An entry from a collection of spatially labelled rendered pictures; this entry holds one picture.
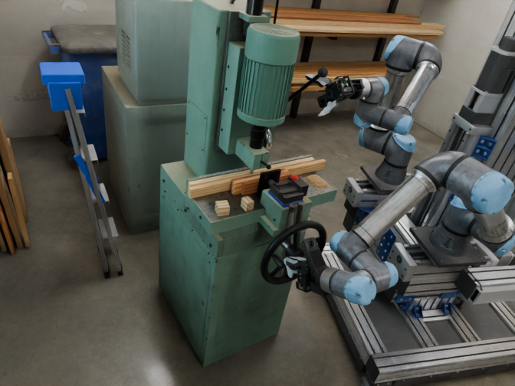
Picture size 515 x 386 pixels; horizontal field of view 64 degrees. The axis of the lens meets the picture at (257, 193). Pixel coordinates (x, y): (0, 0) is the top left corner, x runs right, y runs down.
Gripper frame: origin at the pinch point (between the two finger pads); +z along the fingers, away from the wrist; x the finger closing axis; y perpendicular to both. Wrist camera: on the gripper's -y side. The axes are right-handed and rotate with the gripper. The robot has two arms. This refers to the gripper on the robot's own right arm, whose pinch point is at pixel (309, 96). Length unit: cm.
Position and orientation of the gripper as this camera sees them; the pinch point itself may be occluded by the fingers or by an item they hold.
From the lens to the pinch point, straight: 149.0
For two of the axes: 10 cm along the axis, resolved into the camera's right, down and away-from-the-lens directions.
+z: -8.4, 2.0, -5.1
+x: 2.9, 9.5, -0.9
